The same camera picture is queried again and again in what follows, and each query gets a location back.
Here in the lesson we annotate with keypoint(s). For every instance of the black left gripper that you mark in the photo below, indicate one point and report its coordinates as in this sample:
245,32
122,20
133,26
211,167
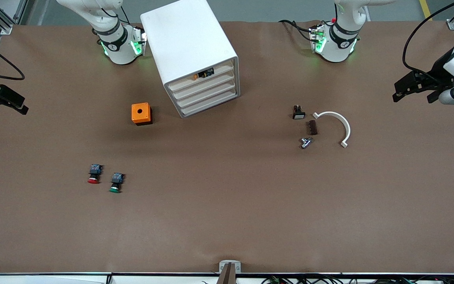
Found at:
436,71

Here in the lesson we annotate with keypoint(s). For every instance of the red mushroom push button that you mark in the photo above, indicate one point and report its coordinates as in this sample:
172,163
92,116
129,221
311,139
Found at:
94,171

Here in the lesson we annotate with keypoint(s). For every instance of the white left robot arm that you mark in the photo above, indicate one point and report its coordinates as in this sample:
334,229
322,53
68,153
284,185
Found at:
335,49

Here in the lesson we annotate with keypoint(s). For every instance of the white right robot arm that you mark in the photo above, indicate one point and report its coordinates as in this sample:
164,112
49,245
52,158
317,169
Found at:
120,51

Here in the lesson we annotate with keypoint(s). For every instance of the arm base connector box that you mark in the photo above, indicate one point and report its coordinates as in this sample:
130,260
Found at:
138,45
318,41

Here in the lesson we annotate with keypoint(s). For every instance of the black square push button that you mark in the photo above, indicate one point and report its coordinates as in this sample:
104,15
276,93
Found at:
298,114

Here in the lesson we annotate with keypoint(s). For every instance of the green mushroom push button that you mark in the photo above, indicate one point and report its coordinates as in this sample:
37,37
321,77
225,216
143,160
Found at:
116,180

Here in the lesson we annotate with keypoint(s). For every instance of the brown terminal block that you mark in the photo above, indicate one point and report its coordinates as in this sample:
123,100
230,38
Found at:
311,127

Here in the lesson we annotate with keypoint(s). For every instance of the silver metal fitting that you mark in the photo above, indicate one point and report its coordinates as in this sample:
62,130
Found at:
306,142

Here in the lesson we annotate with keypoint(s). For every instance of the white curved plastic bracket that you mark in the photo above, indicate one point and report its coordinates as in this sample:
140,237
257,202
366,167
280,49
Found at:
347,128

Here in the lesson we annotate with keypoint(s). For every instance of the orange button enclosure box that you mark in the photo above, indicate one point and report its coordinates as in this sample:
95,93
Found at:
140,112

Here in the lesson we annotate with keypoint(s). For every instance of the yellow and black switch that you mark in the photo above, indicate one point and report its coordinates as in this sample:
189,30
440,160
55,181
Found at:
205,73

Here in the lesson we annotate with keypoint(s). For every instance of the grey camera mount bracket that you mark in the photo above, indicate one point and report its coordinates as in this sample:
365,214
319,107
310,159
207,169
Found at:
223,266

